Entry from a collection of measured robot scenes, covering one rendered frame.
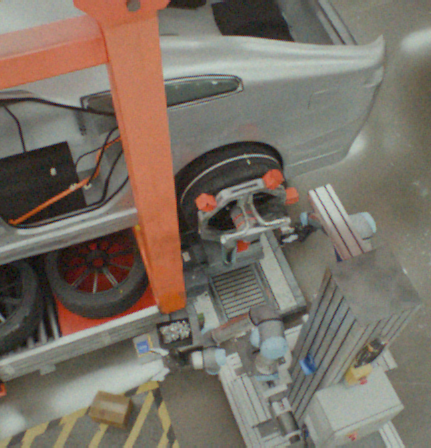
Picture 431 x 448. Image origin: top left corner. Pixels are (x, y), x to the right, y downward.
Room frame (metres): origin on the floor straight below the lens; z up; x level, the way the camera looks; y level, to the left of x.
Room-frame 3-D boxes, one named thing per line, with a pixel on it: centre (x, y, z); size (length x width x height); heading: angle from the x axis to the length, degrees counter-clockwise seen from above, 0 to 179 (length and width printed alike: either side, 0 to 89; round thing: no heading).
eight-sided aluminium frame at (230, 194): (1.86, -0.16, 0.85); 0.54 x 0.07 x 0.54; 110
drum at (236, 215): (1.80, -0.19, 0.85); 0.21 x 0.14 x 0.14; 20
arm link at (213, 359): (0.86, 0.00, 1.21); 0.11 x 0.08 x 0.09; 98
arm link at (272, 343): (0.89, -0.26, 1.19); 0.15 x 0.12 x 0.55; 8
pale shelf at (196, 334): (1.21, 0.26, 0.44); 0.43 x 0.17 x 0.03; 110
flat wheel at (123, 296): (1.72, 0.75, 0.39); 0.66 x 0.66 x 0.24
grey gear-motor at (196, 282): (1.76, 0.18, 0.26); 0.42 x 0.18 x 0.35; 20
